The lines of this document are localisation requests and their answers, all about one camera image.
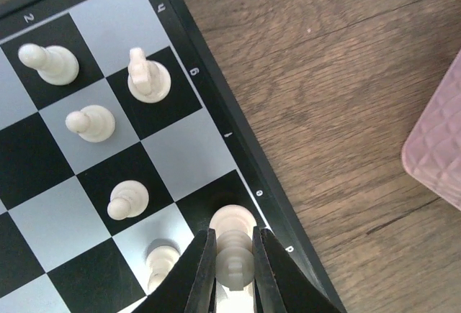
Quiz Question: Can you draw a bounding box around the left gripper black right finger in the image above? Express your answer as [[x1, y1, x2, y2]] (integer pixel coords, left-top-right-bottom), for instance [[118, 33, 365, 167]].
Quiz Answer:
[[252, 227, 340, 313]]

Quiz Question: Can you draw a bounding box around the black and silver chessboard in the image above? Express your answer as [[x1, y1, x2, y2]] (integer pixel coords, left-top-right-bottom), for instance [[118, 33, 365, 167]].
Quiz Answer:
[[1, 0, 343, 312]]

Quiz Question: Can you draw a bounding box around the pink embossed metal tin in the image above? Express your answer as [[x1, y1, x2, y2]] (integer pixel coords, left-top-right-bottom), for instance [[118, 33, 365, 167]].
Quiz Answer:
[[401, 55, 460, 209]]

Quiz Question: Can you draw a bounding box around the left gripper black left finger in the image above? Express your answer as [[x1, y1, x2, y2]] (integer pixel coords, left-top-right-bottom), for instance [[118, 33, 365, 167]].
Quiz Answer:
[[134, 228, 217, 313]]

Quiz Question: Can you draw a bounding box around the white chess knight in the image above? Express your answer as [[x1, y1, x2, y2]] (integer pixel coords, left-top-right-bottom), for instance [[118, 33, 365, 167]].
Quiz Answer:
[[127, 47, 171, 104]]

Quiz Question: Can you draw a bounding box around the white chess pawn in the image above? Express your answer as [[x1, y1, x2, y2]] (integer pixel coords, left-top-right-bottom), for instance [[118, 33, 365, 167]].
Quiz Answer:
[[146, 245, 180, 294], [107, 180, 149, 220], [65, 105, 115, 142]]

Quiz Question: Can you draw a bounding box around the white chess piece on board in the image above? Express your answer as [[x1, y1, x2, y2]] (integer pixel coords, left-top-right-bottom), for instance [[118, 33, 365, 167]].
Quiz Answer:
[[18, 43, 80, 86]]

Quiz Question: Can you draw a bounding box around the white chess queen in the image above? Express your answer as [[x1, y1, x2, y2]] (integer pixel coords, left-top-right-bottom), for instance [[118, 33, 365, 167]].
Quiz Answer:
[[210, 204, 256, 312]]

